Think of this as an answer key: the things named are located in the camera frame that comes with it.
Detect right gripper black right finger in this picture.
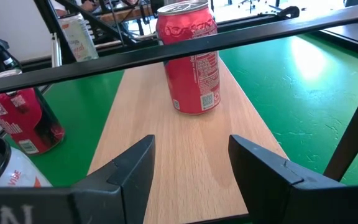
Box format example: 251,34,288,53
228,134,358,224

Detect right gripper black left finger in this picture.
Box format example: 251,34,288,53
0,134,156,224

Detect white Celsius Tropical Vibe can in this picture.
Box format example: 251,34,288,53
0,135,53,188
57,12,99,63

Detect red Coca-Cola can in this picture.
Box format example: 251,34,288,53
0,68,65,156

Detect red Fanta strawberry can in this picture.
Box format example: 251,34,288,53
155,0,222,116

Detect green table mat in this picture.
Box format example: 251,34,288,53
3,32,358,189

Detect black diagonal rig strut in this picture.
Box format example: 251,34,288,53
32,0,78,65

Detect black table clamp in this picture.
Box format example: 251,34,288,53
277,5,301,19

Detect person's hand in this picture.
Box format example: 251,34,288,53
81,0,98,12

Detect black table frame rails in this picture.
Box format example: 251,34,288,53
0,6,358,74

